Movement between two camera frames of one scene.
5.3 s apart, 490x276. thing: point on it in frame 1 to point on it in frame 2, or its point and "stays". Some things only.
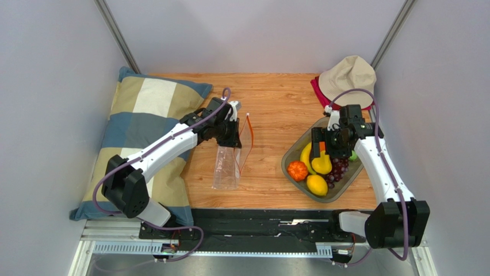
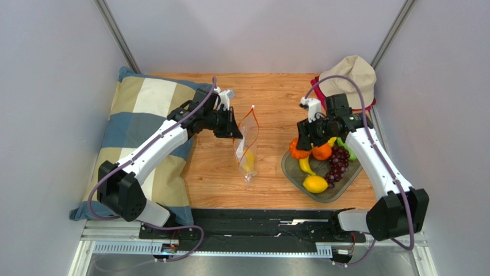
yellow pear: [322, 164] to [248, 161]
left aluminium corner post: [108, 19] stays
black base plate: [226, 229] stays
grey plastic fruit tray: [293, 154] stays
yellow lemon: [317, 184] stays
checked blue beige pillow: [142, 104] stays
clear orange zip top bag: [230, 160] to [244, 148]
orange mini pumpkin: [297, 170] to [298, 153]
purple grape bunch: [339, 166] stays
